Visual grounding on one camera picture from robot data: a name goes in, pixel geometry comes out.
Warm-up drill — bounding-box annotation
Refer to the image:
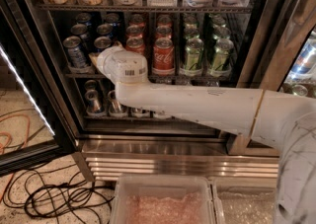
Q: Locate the right clear plastic bin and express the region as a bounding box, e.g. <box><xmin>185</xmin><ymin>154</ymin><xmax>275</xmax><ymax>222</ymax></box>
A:
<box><xmin>212</xmin><ymin>178</ymin><xmax>277</xmax><ymax>224</ymax></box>

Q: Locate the green can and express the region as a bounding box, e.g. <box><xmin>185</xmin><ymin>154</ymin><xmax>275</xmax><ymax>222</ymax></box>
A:
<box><xmin>184</xmin><ymin>37</ymin><xmax>203</xmax><ymax>71</ymax></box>
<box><xmin>210</xmin><ymin>38</ymin><xmax>234</xmax><ymax>71</ymax></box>

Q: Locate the front right green can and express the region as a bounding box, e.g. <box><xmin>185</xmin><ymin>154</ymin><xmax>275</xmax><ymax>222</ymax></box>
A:
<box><xmin>210</xmin><ymin>38</ymin><xmax>234</xmax><ymax>71</ymax></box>

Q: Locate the bottom shelf middle can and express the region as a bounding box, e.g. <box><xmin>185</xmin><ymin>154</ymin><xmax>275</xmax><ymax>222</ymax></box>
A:
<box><xmin>108</xmin><ymin>90</ymin><xmax>128</xmax><ymax>117</ymax></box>

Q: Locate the front red coca-cola can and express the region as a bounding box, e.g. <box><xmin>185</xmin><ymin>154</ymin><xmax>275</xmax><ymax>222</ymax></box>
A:
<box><xmin>153</xmin><ymin>37</ymin><xmax>174</xmax><ymax>70</ymax></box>

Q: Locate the orange cable on floor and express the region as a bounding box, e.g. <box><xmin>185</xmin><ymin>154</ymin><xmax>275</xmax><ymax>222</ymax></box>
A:
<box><xmin>0</xmin><ymin>112</ymin><xmax>32</xmax><ymax>202</ymax></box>

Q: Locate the front left green can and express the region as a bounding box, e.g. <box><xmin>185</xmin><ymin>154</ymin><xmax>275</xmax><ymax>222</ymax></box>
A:
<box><xmin>184</xmin><ymin>37</ymin><xmax>203</xmax><ymax>71</ymax></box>

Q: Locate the second row diet pepsi can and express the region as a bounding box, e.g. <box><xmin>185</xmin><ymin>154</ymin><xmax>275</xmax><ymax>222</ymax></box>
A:
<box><xmin>70</xmin><ymin>24</ymin><xmax>93</xmax><ymax>53</ymax></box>

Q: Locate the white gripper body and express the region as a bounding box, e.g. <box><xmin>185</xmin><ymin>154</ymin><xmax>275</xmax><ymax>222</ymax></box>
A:
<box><xmin>97</xmin><ymin>46</ymin><xmax>123</xmax><ymax>79</ymax></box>

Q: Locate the clear plastic bin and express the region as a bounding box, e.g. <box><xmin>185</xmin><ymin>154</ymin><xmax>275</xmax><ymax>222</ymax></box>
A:
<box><xmin>110</xmin><ymin>175</ymin><xmax>215</xmax><ymax>224</ymax></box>
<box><xmin>212</xmin><ymin>178</ymin><xmax>277</xmax><ymax>224</ymax></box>

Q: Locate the black cable on floor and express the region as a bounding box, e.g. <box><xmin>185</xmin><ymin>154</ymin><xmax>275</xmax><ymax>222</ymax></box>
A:
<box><xmin>2</xmin><ymin>158</ymin><xmax>116</xmax><ymax>224</ymax></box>

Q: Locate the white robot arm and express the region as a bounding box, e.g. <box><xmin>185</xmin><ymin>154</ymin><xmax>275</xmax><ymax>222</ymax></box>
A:
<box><xmin>96</xmin><ymin>46</ymin><xmax>316</xmax><ymax>224</ymax></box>

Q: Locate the open fridge glass door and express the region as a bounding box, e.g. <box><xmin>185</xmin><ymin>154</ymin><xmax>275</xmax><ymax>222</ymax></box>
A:
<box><xmin>0</xmin><ymin>0</ymin><xmax>74</xmax><ymax>176</ymax></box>

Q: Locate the left clear plastic bin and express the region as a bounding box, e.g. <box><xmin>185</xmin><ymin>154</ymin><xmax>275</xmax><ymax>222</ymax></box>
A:
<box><xmin>110</xmin><ymin>175</ymin><xmax>215</xmax><ymax>224</ymax></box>

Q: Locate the blue pepsi can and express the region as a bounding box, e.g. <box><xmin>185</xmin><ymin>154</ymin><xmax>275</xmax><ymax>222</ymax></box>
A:
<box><xmin>94</xmin><ymin>37</ymin><xmax>112</xmax><ymax>52</ymax></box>

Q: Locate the upper wire shelf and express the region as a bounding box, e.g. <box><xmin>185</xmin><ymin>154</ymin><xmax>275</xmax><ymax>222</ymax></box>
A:
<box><xmin>36</xmin><ymin>3</ymin><xmax>252</xmax><ymax>14</ymax></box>

